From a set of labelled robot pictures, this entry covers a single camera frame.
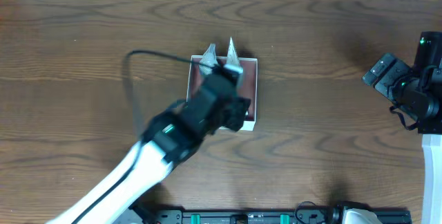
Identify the clear pump bottle dark liquid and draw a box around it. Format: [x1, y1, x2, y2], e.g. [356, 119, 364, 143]
[199, 44, 218, 76]

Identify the white squeeze tube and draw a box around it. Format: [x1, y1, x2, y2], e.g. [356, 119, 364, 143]
[227, 37, 241, 67]

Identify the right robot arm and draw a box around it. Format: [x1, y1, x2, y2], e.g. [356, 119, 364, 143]
[393, 31, 441, 224]

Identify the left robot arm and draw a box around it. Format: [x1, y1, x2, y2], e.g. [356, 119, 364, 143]
[52, 73, 251, 223]

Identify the white box with pink interior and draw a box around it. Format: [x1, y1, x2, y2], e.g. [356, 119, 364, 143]
[186, 57, 258, 131]

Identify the left black cable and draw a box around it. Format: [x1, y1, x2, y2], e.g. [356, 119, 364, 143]
[70, 49, 217, 224]

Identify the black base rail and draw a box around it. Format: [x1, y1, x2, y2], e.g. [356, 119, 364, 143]
[118, 201, 412, 224]

